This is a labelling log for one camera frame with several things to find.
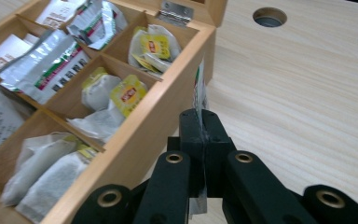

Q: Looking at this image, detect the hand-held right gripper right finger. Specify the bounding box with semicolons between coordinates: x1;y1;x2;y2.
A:
203;109;238;199

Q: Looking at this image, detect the pile of yellow-tagged tea bags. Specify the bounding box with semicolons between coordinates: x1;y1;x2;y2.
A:
0;22;183;224

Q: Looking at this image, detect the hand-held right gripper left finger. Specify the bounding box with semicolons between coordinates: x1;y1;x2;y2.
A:
167;108;206;198

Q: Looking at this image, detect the pile of silver foil sachets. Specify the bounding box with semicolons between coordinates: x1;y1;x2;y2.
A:
0;0;129;162

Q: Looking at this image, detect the single foil sachet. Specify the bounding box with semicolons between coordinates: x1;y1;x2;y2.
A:
188;57;212;217

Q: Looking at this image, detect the wooden tea box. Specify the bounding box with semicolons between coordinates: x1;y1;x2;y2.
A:
0;0;229;224

